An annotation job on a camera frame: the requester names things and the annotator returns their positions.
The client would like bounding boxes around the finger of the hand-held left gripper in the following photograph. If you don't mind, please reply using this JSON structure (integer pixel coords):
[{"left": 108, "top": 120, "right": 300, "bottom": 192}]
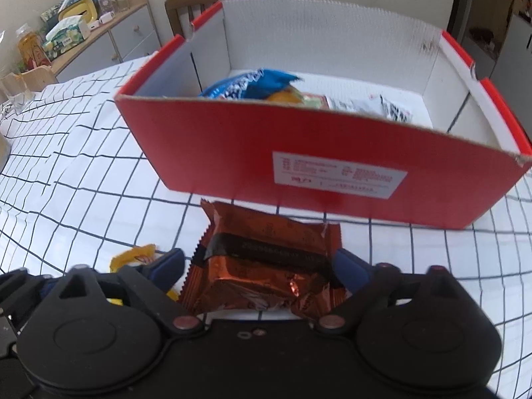
[{"left": 0, "top": 269, "right": 57, "bottom": 317}]

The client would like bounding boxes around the white tall cabinet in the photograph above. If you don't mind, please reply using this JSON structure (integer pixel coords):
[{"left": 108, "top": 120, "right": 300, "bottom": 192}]
[{"left": 494, "top": 8, "right": 532, "bottom": 92}]

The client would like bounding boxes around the yellow plastic container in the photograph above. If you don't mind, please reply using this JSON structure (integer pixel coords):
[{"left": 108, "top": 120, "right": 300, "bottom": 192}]
[{"left": 58, "top": 0, "right": 97, "bottom": 24}]

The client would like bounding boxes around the white charger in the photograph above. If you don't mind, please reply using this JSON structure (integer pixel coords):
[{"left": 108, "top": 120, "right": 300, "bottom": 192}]
[{"left": 89, "top": 12, "right": 115, "bottom": 30}]

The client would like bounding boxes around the orange drink bottle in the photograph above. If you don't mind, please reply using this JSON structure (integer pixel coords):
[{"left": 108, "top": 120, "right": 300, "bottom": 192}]
[{"left": 16, "top": 23, "right": 53, "bottom": 71}]

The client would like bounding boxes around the dark brown door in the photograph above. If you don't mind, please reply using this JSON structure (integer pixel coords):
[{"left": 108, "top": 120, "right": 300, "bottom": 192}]
[{"left": 449, "top": 0, "right": 479, "bottom": 42}]

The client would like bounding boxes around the small wooden stand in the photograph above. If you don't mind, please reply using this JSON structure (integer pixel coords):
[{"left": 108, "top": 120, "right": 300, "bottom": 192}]
[{"left": 21, "top": 66, "right": 59, "bottom": 92}]

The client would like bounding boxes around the white black snack packet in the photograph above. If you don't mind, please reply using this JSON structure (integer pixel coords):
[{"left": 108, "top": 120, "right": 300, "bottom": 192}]
[{"left": 326, "top": 93, "right": 414, "bottom": 124}]

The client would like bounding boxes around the brown foil snack packet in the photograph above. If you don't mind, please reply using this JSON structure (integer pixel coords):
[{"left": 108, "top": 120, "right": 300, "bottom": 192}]
[{"left": 178, "top": 199, "right": 352, "bottom": 324}]

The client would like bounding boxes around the blue snack packet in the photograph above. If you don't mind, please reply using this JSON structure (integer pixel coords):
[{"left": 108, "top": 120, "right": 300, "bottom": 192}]
[{"left": 199, "top": 68, "right": 302, "bottom": 100}]

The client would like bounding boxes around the wooden cabinet with grey drawers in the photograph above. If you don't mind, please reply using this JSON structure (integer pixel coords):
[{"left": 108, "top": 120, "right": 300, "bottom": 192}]
[{"left": 21, "top": 0, "right": 163, "bottom": 92}]

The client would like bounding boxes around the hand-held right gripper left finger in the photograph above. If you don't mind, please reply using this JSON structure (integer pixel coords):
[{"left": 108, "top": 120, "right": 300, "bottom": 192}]
[{"left": 39, "top": 248, "right": 207, "bottom": 337}]

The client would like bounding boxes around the white checked tablecloth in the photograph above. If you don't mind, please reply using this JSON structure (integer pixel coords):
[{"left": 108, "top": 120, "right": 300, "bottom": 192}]
[{"left": 0, "top": 52, "right": 532, "bottom": 399}]

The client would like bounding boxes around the brown wooden chair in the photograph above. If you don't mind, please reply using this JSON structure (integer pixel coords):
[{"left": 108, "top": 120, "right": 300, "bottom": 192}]
[{"left": 165, "top": 0, "right": 270, "bottom": 38}]

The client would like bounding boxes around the red cardboard box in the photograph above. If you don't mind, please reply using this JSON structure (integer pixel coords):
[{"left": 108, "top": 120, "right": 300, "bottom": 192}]
[{"left": 114, "top": 0, "right": 532, "bottom": 230}]

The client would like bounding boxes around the clear drinking glass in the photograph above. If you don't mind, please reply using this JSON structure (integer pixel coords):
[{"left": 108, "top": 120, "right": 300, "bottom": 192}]
[{"left": 0, "top": 66, "right": 35, "bottom": 106}]

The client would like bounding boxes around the green white tissue pack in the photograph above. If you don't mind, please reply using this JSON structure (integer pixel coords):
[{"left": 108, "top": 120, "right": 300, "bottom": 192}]
[{"left": 44, "top": 14, "right": 90, "bottom": 49}]

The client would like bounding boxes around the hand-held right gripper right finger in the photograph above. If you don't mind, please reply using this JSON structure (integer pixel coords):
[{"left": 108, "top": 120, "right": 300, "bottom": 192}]
[{"left": 316, "top": 249, "right": 478, "bottom": 335}]

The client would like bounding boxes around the orange yellow snack packet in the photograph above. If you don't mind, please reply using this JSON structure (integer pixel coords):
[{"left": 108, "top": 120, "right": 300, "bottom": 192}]
[{"left": 266, "top": 86, "right": 305, "bottom": 104}]

